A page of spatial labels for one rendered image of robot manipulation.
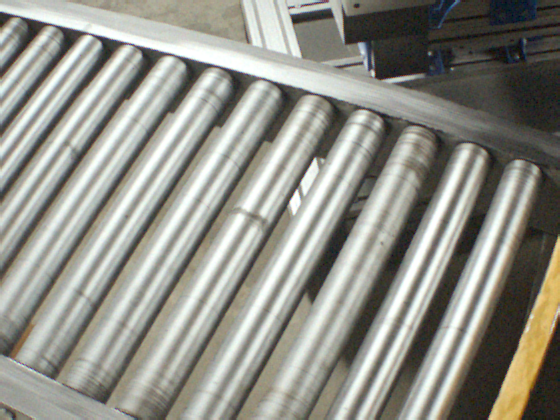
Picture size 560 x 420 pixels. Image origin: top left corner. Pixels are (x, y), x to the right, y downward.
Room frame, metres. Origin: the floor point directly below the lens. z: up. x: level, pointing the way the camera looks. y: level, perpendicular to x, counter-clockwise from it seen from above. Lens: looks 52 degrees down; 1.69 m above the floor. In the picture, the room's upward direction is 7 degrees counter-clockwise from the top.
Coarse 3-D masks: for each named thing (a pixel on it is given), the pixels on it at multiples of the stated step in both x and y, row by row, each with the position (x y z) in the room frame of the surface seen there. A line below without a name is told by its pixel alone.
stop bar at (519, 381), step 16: (544, 288) 0.52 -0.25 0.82; (544, 304) 0.50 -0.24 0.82; (528, 320) 0.49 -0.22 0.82; (544, 320) 0.49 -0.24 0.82; (528, 336) 0.47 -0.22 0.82; (544, 336) 0.47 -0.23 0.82; (528, 352) 0.45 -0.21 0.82; (544, 352) 0.45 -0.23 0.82; (512, 368) 0.44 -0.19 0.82; (528, 368) 0.44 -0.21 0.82; (512, 384) 0.42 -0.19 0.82; (528, 384) 0.42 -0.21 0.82; (496, 400) 0.41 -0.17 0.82; (512, 400) 0.40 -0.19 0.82; (496, 416) 0.39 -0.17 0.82; (512, 416) 0.39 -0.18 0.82
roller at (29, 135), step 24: (72, 48) 0.99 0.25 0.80; (96, 48) 0.98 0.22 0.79; (72, 72) 0.94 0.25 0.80; (96, 72) 0.97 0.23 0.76; (48, 96) 0.90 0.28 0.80; (72, 96) 0.92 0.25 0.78; (24, 120) 0.86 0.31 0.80; (48, 120) 0.87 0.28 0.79; (0, 144) 0.83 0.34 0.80; (24, 144) 0.83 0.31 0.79; (0, 168) 0.80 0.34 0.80; (24, 168) 0.81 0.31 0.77; (0, 192) 0.77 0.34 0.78
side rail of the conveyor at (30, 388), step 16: (0, 368) 0.52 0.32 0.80; (16, 368) 0.51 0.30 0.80; (0, 384) 0.50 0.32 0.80; (16, 384) 0.50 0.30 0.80; (32, 384) 0.49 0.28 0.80; (48, 384) 0.49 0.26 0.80; (0, 400) 0.48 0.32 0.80; (16, 400) 0.48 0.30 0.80; (32, 400) 0.48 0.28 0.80; (48, 400) 0.47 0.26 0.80; (64, 400) 0.47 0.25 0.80; (80, 400) 0.47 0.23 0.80; (0, 416) 0.49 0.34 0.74; (16, 416) 0.47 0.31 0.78; (32, 416) 0.46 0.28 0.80; (48, 416) 0.46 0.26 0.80; (64, 416) 0.45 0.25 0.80; (80, 416) 0.45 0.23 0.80; (96, 416) 0.45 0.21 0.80; (112, 416) 0.45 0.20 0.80; (128, 416) 0.45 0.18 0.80
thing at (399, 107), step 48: (0, 0) 1.12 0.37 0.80; (48, 0) 1.09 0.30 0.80; (144, 48) 0.96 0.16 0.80; (192, 48) 0.94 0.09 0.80; (240, 48) 0.93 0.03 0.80; (240, 96) 0.89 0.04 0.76; (288, 96) 0.86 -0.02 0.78; (336, 96) 0.83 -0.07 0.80; (384, 96) 0.82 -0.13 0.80; (432, 96) 0.82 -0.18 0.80; (384, 144) 0.80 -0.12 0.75; (480, 144) 0.74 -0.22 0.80; (528, 144) 0.73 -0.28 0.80; (432, 192) 0.76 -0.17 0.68
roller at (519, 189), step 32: (512, 192) 0.66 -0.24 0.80; (512, 224) 0.62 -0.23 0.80; (480, 256) 0.59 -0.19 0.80; (512, 256) 0.59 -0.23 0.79; (480, 288) 0.55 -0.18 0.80; (448, 320) 0.52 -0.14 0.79; (480, 320) 0.51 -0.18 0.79; (448, 352) 0.48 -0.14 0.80; (416, 384) 0.45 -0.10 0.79; (448, 384) 0.44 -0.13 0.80; (416, 416) 0.41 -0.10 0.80; (448, 416) 0.42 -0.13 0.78
